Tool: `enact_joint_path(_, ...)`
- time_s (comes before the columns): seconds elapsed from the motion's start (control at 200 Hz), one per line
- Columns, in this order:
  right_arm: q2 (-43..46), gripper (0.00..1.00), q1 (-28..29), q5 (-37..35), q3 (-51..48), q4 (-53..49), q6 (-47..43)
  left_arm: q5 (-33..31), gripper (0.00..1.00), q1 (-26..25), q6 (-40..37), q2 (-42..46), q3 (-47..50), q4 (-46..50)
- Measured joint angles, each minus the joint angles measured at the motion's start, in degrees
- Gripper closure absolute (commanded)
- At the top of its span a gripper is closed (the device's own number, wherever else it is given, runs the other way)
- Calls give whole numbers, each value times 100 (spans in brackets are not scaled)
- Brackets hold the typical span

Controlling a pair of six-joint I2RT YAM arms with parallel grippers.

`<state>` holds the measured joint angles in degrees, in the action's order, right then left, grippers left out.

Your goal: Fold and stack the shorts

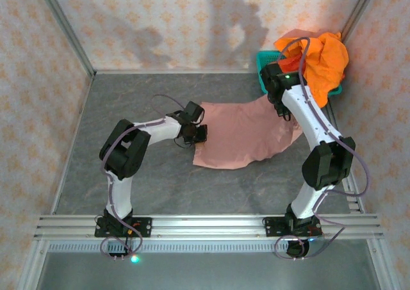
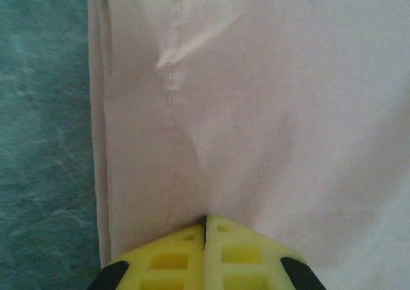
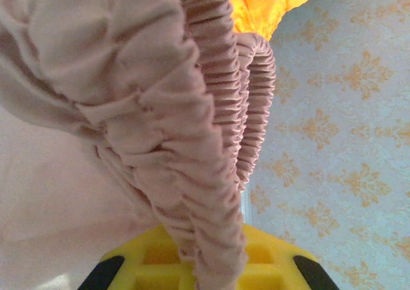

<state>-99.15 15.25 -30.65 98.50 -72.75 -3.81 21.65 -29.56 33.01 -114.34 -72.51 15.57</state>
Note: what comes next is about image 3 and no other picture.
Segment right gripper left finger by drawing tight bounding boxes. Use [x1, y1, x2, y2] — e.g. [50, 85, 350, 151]
[76, 224, 197, 290]

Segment pink shorts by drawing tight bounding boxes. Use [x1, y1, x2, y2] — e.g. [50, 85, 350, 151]
[0, 0, 277, 290]

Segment aluminium frame post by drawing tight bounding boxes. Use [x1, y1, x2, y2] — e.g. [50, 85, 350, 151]
[240, 184, 256, 229]

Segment bright orange smooth shorts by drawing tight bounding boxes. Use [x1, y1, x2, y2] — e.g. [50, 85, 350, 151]
[222, 0, 334, 42]

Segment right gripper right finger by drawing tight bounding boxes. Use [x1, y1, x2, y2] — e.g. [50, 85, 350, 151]
[238, 224, 341, 290]

